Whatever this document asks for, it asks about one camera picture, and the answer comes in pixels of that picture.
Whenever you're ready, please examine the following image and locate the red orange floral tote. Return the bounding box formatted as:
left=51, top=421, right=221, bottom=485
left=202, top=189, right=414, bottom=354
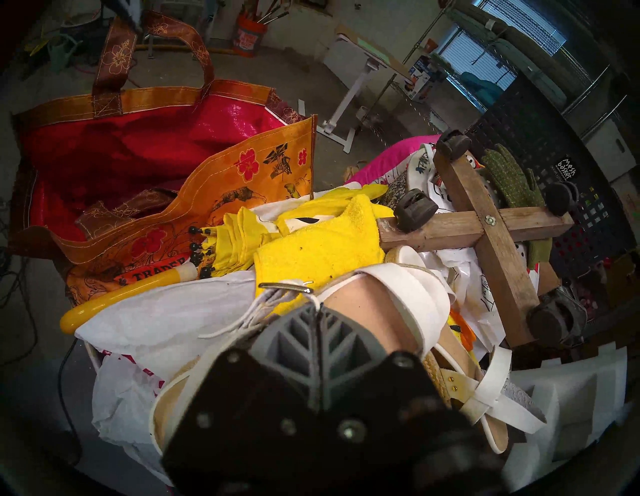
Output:
left=7, top=10, right=318, bottom=306

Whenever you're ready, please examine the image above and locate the white storage box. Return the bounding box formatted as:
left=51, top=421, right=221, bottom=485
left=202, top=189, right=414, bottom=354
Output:
left=585, top=117, right=637, bottom=183

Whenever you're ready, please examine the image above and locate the yellow folding umbrella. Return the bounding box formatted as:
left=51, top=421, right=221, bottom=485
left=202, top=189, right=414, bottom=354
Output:
left=60, top=206, right=283, bottom=335
left=250, top=182, right=390, bottom=236

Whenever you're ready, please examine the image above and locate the white foam packing block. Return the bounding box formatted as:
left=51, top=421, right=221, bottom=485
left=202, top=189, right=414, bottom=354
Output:
left=502, top=345, right=628, bottom=493

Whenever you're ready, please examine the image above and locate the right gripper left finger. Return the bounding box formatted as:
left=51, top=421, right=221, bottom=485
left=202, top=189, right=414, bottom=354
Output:
left=248, top=302, right=321, bottom=402

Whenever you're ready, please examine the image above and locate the pink pillow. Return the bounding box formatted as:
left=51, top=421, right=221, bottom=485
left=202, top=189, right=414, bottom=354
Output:
left=345, top=134, right=443, bottom=186

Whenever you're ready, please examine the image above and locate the white overbed table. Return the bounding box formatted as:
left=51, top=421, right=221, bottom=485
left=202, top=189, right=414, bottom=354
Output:
left=297, top=22, right=416, bottom=153

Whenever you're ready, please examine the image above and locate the teal cushion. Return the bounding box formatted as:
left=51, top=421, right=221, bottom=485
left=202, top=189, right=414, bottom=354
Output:
left=460, top=71, right=503, bottom=108

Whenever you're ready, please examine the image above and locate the chrome wire shelving rack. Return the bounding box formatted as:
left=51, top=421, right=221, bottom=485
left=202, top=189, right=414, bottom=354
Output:
left=400, top=0, right=631, bottom=146

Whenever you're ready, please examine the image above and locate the white strap wedge sandal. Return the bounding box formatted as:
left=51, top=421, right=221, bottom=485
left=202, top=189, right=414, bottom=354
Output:
left=382, top=244, right=548, bottom=455
left=150, top=262, right=456, bottom=456

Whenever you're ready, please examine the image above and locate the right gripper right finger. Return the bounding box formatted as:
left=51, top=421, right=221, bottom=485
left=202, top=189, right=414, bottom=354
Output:
left=320, top=305, right=389, bottom=409

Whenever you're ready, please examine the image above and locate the green knit glove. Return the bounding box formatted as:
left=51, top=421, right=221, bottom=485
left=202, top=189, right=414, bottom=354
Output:
left=480, top=144, right=553, bottom=268

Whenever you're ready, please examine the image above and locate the beige bench cushion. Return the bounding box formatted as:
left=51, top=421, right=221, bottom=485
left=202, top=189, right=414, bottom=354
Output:
left=452, top=0, right=581, bottom=86

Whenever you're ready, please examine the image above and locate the orange plastic bucket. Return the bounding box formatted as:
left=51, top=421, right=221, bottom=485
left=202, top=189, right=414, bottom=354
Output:
left=231, top=12, right=269, bottom=58

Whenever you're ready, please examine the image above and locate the green bench cushion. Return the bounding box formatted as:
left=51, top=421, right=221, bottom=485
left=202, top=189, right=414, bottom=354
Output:
left=492, top=37, right=568, bottom=108

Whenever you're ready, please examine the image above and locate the window with blinds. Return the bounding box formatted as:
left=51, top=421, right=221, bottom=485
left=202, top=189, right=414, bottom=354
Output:
left=440, top=0, right=568, bottom=108

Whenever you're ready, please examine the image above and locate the yellow terry towel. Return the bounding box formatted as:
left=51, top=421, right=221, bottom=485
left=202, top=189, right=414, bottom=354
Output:
left=252, top=194, right=396, bottom=316

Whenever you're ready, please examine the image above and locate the blue white appliance box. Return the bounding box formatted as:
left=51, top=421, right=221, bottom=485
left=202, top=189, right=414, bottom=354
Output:
left=404, top=52, right=448, bottom=101

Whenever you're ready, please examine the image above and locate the wooden cross caster dolly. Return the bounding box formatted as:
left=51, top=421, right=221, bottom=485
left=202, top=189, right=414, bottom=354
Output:
left=377, top=129, right=588, bottom=349

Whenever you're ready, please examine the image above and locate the white red-logo plastic bag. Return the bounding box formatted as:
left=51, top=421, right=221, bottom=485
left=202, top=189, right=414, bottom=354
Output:
left=75, top=270, right=281, bottom=486

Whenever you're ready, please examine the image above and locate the black mesh basket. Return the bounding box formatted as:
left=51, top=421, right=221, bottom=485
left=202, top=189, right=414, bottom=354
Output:
left=465, top=75, right=638, bottom=271

